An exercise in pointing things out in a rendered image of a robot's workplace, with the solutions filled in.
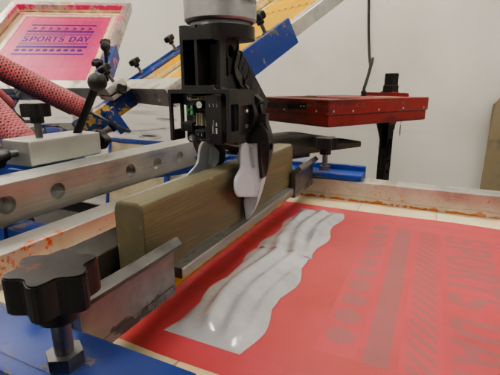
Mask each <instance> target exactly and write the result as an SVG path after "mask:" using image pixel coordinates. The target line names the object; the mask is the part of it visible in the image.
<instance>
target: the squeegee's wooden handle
mask: <svg viewBox="0 0 500 375"><path fill-rule="evenodd" d="M239 168H240V166H239V164H238V160H237V158H236V159H233V160H231V161H227V162H225V163H222V164H219V165H217V166H214V167H211V168H208V169H206V170H203V171H200V172H198V173H194V174H192V175H189V176H186V177H184V178H181V179H178V180H176V181H173V182H170V183H167V184H165V185H162V186H159V187H155V188H153V189H151V190H147V191H145V192H143V193H139V194H137V195H134V196H131V197H129V198H126V199H122V200H120V201H118V202H116V205H115V222H116V230H117V238H118V251H119V259H120V267H121V269H122V268H123V267H125V266H127V265H129V264H130V263H132V262H133V261H135V260H137V259H138V258H140V257H142V256H144V255H146V254H147V253H149V252H151V251H152V250H154V249H156V248H158V247H159V246H161V245H163V244H165V243H166V242H168V241H170V240H172V239H173V238H175V237H178V239H179V240H180V241H181V243H182V244H181V245H180V247H178V248H177V250H175V251H174V253H173V259H174V263H176V262H177V261H179V260H181V259H182V258H183V257H184V256H186V255H187V254H189V253H191V252H192V251H193V250H195V249H197V248H198V247H200V246H201V245H202V244H204V243H205V242H207V241H208V240H210V239H211V238H212V237H214V236H216V235H217V234H218V233H220V232H221V231H223V230H225V229H226V228H227V227H229V226H230V225H232V224H233V223H235V222H236V221H237V220H239V219H241V218H242V217H244V211H243V200H244V197H237V196H236V194H235V192H234V177H235V176H236V174H237V172H238V170H239ZM291 172H292V145H291V144H282V143H278V144H274V145H273V152H272V158H271V161H270V165H269V171H268V174H267V176H266V181H265V184H264V186H263V191H262V193H261V196H260V200H259V202H258V204H257V207H258V206H260V205H262V204H263V203H264V202H266V201H267V200H269V199H271V198H272V197H273V196H274V195H276V194H277V193H279V192H281V191H282V190H283V189H285V188H291Z"/></svg>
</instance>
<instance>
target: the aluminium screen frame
mask: <svg viewBox="0 0 500 375"><path fill-rule="evenodd" d="M184 177H186V175H185V176H181V177H179V178H177V179H173V180H170V181H168V182H165V183H162V184H160V185H156V186H154V187H150V188H147V189H145V190H142V191H139V192H137V193H133V194H131V195H128V196H125V197H122V198H120V199H116V200H114V201H111V202H108V203H106V204H103V205H99V206H97V207H95V208H91V209H88V210H87V211H83V212H80V213H78V214H75V215H72V216H69V217H66V218H64V219H60V220H57V221H55V222H52V223H49V224H47V225H43V226H41V227H38V228H35V229H32V230H30V231H26V232H24V233H21V234H18V235H16V236H13V237H9V238H7V239H5V240H1V241H0V291H1V290H3V288H2V283H1V278H2V277H3V275H5V274H6V273H8V272H10V271H13V270H14V269H17V268H19V261H21V259H22V258H24V257H29V256H35V255H46V254H51V253H54V252H56V251H59V250H61V249H66V248H68V247H70V246H73V245H75V244H77V243H80V242H82V241H84V240H87V239H88V238H91V237H93V236H95V235H98V234H100V233H102V232H104V231H107V230H109V229H111V228H114V227H116V222H115V205H116V202H118V201H120V200H122V199H126V198H129V197H131V196H134V195H137V194H139V193H143V192H145V191H147V190H151V189H153V188H156V187H159V186H162V185H165V184H167V183H170V182H173V181H176V180H178V179H181V178H184ZM299 195H305V196H316V197H323V198H329V199H340V200H347V201H353V202H365V203H371V204H378V205H389V206H395V207H401V208H413V209H420V210H426V211H437V212H444V213H451V214H462V215H468V216H474V217H486V218H493V219H500V191H497V190H482V189H474V188H466V187H451V186H443V185H428V184H421V183H413V182H398V181H390V180H381V179H367V178H363V180H362V181H360V182H355V181H348V180H341V179H326V178H319V177H313V178H312V185H310V186H309V187H308V188H307V189H306V190H305V191H303V192H302V193H301V194H299Z"/></svg>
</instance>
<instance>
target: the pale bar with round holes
mask: <svg viewBox="0 0 500 375"><path fill-rule="evenodd" d="M197 156H198V155H197V153H196V150H195V148H194V145H193V142H189V140H188V137H185V138H182V139H178V140H174V141H164V142H160V143H156V144H149V145H145V146H142V147H135V148H131V149H127V150H120V151H116V152H112V153H106V154H102V155H98V156H91V157H87V158H80V159H77V160H73V161H66V162H62V163H58V164H51V165H47V166H44V167H37V168H33V169H29V170H22V171H18V172H14V173H8V174H4V175H0V228H3V227H5V226H8V225H12V224H14V223H17V222H21V221H23V220H26V219H30V218H33V217H37V216H39V215H42V214H46V213H48V212H51V211H55V210H57V209H60V208H64V207H67V206H69V205H73V204H76V203H78V202H82V201H85V200H87V199H91V198H94V197H97V196H101V195H104V194H106V193H110V192H112V191H115V190H119V189H121V188H125V187H128V186H131V185H135V184H138V183H140V182H144V181H146V180H149V179H153V178H155V177H158V176H162V175H165V174H168V173H172V172H174V171H177V170H181V169H183V168H186V167H189V166H192V165H195V164H196V161H197V160H196V157H197Z"/></svg>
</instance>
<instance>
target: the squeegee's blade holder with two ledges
mask: <svg viewBox="0 0 500 375"><path fill-rule="evenodd" d="M293 191H294V190H293V189H292V188H285V189H283V190H282V191H281V192H279V193H277V194H276V195H274V196H273V197H272V198H271V199H269V200H267V201H266V202H264V203H263V204H262V205H260V206H258V207H257V208H256V209H255V211H254V213H253V214H252V216H251V218H250V219H245V217H242V218H241V219H239V220H237V221H236V222H235V223H233V224H232V225H230V226H229V227H227V228H226V229H225V230H223V231H221V232H220V233H218V234H217V235H216V236H214V237H212V238H211V239H210V240H208V241H207V242H205V243H204V244H202V245H201V246H200V247H198V248H197V249H195V250H193V251H192V252H191V253H189V254H187V255H186V256H184V257H183V258H182V259H181V260H179V261H177V262H176V263H174V272H175V278H180V279H183V278H185V277H186V276H188V275H189V274H190V273H191V272H193V271H194V270H195V269H197V268H198V267H199V266H201V265H202V264H203V263H204V262H206V261H207V260H209V259H210V258H211V257H213V256H214V255H215V254H216V253H217V252H219V251H220V250H222V249H223V248H225V247H226V246H227V245H228V244H229V243H231V242H232V241H233V240H235V239H236V238H238V237H239V236H240V235H241V234H243V233H244V232H245V231H247V230H248V229H249V228H251V227H252V226H253V225H254V224H256V223H257V222H259V221H260V220H261V219H262V218H264V217H265V216H266V215H267V214H269V213H270V212H272V211H273V210H274V209H276V207H278V206H279V205H281V204H282V203H283V202H285V201H286V200H288V198H290V197H291V196H292V195H293Z"/></svg>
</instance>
